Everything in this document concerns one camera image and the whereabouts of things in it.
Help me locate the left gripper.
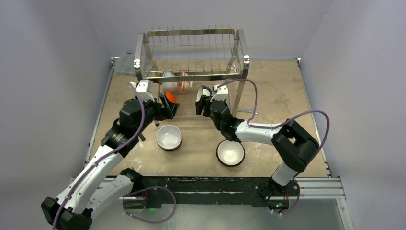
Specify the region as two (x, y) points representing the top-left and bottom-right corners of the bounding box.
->
(135, 93), (178, 135)

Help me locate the solid orange bowl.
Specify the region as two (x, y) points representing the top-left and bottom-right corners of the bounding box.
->
(165, 91), (178, 103)

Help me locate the stainless steel dish rack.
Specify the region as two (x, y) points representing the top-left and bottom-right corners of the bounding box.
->
(134, 27), (251, 120)

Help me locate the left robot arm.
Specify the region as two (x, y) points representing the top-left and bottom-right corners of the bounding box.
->
(41, 95), (179, 230)

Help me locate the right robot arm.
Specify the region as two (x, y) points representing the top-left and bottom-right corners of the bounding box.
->
(195, 96), (320, 195)

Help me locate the black hammer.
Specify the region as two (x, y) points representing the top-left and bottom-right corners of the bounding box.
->
(138, 133), (146, 141)

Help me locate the white bowl with dark rim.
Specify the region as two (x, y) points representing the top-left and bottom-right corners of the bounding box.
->
(216, 140), (246, 167)

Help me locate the silver wrench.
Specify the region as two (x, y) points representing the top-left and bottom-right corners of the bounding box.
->
(237, 108), (258, 115)

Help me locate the clear plastic organizer box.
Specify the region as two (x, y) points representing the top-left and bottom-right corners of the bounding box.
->
(114, 53), (140, 77)

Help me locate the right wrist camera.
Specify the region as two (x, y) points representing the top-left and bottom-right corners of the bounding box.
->
(211, 84), (229, 102)

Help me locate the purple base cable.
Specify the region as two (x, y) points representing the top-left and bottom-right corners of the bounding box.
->
(122, 186), (177, 225)

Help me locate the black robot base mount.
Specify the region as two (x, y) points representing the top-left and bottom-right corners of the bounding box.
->
(120, 168), (299, 211)

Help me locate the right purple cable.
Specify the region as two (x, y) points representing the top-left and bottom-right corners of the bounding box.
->
(216, 78), (330, 217)

